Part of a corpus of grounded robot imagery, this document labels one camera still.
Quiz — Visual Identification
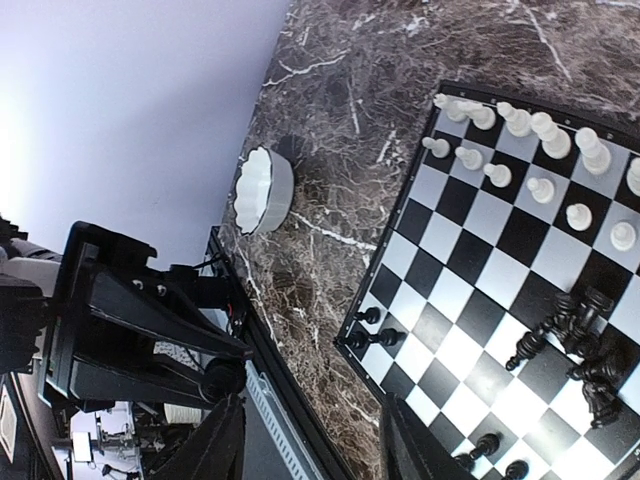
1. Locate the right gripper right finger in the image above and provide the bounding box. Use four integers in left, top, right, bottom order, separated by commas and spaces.
380, 393, 468, 480

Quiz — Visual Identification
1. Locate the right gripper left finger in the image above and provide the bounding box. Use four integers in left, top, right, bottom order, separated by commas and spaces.
149, 394, 245, 480

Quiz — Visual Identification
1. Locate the black corner piece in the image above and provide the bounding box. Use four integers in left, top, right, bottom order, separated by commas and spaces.
345, 331, 369, 350

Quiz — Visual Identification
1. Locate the black piece pile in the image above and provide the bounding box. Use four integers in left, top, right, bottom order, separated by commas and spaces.
505, 286, 628, 429

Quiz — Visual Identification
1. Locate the black white chessboard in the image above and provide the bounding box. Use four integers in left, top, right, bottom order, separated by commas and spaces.
336, 81, 639, 479

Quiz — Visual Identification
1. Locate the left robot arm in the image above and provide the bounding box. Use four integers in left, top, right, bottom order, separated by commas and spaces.
1, 221, 252, 412

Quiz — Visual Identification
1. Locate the white scalloped bowl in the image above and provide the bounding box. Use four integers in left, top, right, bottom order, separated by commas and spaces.
233, 146, 295, 235

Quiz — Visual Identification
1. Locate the white king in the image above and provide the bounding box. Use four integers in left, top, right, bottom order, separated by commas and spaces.
530, 112, 572, 160

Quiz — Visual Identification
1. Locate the white knight g-file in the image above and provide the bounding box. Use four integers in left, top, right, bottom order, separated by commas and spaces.
466, 104, 496, 131

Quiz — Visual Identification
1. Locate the white rook h-file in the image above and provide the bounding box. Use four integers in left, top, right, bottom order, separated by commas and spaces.
433, 93, 482, 122

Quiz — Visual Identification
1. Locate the white bishop f-file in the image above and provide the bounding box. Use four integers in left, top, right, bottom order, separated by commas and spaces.
496, 102, 532, 138

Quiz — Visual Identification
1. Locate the white queen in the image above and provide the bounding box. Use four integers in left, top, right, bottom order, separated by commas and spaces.
575, 127, 611, 175

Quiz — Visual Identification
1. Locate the white bishop c-file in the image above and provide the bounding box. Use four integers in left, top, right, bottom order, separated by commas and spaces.
626, 157, 640, 197

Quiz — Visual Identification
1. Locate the white perforated cable tray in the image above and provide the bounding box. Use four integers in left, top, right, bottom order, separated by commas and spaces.
247, 365, 310, 479

